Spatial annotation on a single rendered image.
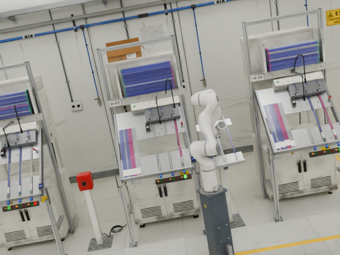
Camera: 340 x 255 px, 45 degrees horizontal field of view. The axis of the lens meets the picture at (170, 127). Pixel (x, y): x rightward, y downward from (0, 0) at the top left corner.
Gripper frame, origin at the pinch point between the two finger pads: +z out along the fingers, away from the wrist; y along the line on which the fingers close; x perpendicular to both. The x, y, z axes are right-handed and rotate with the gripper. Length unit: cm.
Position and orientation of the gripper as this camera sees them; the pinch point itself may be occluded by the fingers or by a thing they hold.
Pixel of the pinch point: (217, 136)
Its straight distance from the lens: 386.3
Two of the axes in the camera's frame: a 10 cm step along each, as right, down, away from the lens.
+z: -0.1, 3.5, 9.4
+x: 2.2, 9.1, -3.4
